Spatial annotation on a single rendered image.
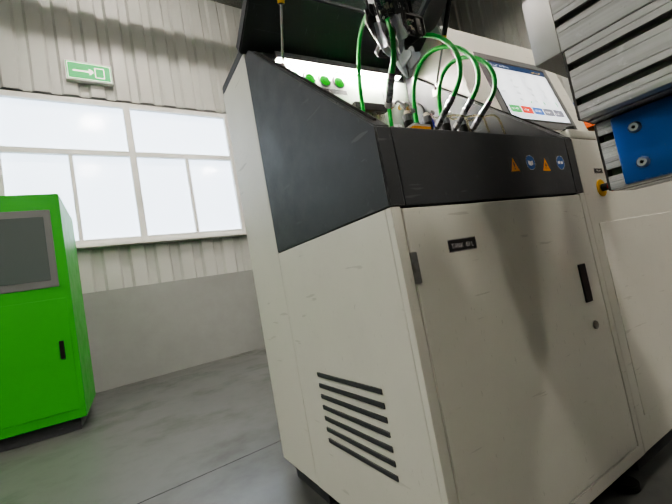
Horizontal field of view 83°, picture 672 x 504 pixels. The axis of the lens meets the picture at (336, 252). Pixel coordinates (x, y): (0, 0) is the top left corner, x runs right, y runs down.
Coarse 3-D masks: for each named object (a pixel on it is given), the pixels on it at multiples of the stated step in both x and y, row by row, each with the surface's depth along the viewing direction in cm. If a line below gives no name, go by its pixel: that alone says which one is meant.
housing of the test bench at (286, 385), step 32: (224, 96) 148; (256, 128) 123; (256, 160) 126; (256, 192) 130; (256, 224) 134; (256, 256) 138; (256, 288) 142; (288, 320) 119; (288, 352) 122; (288, 384) 126; (288, 416) 129; (288, 448) 133
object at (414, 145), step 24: (408, 144) 75; (432, 144) 79; (456, 144) 82; (480, 144) 87; (504, 144) 91; (528, 144) 96; (552, 144) 102; (408, 168) 74; (432, 168) 78; (456, 168) 81; (480, 168) 85; (504, 168) 90; (552, 168) 100; (408, 192) 73; (432, 192) 77; (456, 192) 80; (480, 192) 84; (504, 192) 88; (528, 192) 93; (552, 192) 98
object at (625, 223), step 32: (448, 32) 144; (416, 64) 154; (480, 96) 136; (576, 160) 107; (608, 192) 113; (640, 192) 124; (608, 224) 110; (640, 224) 120; (608, 256) 107; (640, 256) 117; (608, 288) 105; (640, 288) 113; (640, 320) 110; (640, 352) 108; (640, 384) 105; (640, 416) 103
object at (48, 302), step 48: (0, 240) 246; (48, 240) 258; (0, 288) 242; (48, 288) 255; (0, 336) 239; (48, 336) 250; (0, 384) 236; (48, 384) 247; (0, 432) 233; (48, 432) 246
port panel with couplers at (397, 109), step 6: (384, 96) 147; (396, 96) 151; (402, 96) 152; (384, 102) 147; (402, 102) 152; (396, 108) 150; (402, 108) 151; (408, 108) 152; (396, 114) 149; (402, 114) 151; (396, 120) 149; (402, 120) 150; (396, 126) 148; (402, 126) 150
